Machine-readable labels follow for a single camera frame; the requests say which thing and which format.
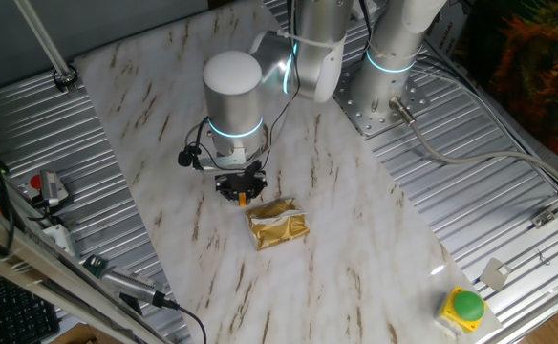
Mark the bundle of thin cables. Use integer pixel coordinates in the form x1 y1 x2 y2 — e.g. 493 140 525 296
410 54 558 190

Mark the black camera cable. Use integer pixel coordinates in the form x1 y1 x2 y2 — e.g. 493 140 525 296
161 298 208 344

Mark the gold tissue pack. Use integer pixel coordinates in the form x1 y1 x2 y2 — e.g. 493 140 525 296
244 196 311 252

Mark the orange green patterned cloth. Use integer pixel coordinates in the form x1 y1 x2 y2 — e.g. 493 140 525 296
450 0 558 173

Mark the silver finned camera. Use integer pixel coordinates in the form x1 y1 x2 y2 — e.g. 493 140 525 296
100 266 168 308

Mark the black bulbous cable connector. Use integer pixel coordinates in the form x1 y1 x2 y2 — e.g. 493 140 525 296
177 145 203 168

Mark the silver corner bracket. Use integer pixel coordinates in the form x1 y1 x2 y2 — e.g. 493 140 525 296
530 209 557 229

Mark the white printed board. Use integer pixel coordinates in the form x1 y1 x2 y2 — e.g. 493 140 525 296
424 7 471 56

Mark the long black arm cable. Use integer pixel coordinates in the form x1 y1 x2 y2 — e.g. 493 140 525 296
258 0 305 171

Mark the thick grey cable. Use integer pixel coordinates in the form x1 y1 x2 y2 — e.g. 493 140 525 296
388 95 558 192

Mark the black keyboard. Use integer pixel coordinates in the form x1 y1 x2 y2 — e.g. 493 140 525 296
0 267 61 344

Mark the thin aluminium frame post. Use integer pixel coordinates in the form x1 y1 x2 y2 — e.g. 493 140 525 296
13 0 78 93

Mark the white marble pattern mat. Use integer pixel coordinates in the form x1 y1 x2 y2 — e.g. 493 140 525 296
74 0 504 344

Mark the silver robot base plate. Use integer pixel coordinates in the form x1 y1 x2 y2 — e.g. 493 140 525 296
333 61 431 140

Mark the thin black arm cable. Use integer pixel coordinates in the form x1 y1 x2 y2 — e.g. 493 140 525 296
182 114 223 171

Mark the small grey metal plate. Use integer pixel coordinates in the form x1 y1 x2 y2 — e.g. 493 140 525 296
479 257 513 292

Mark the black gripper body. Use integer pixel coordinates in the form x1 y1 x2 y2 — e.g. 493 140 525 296
215 161 268 193

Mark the yellow box green button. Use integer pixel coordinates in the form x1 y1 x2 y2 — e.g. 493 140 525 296
435 285 488 335

